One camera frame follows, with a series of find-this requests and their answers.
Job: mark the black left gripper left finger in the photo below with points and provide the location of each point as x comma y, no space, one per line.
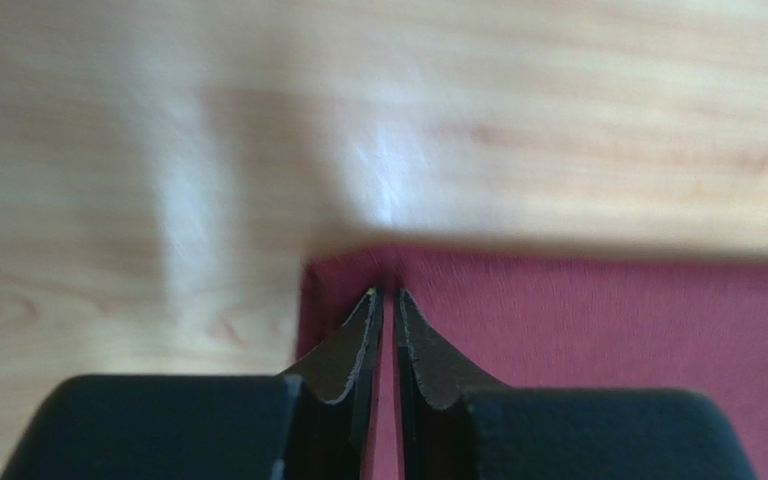
308,422

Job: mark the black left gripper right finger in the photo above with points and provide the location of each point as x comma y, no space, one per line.
460,422

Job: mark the dark red cloth napkin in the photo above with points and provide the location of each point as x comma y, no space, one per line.
558,322

